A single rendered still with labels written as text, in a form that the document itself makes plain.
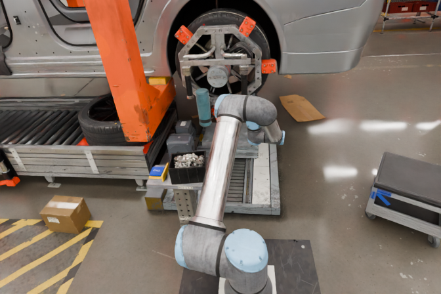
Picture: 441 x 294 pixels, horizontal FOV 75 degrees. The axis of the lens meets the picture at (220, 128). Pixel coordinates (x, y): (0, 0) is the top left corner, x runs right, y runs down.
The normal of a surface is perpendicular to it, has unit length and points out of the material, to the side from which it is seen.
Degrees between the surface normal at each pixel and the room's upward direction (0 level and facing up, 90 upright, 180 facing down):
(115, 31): 90
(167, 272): 0
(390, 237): 0
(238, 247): 4
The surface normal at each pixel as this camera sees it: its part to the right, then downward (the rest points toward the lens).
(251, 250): 0.00, -0.85
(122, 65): -0.12, 0.55
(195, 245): -0.26, -0.39
